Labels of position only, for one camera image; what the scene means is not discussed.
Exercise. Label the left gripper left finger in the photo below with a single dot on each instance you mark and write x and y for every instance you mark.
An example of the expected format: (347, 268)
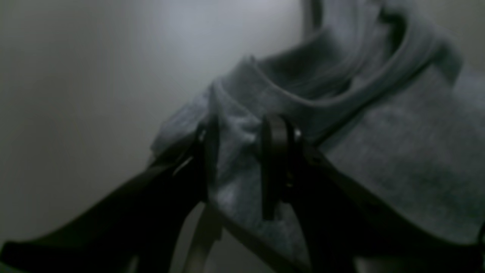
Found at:
(141, 219)

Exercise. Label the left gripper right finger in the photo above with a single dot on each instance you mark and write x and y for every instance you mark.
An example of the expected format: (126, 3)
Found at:
(346, 228)

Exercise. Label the grey T-shirt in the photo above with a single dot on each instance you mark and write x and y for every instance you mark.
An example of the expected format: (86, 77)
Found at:
(382, 94)

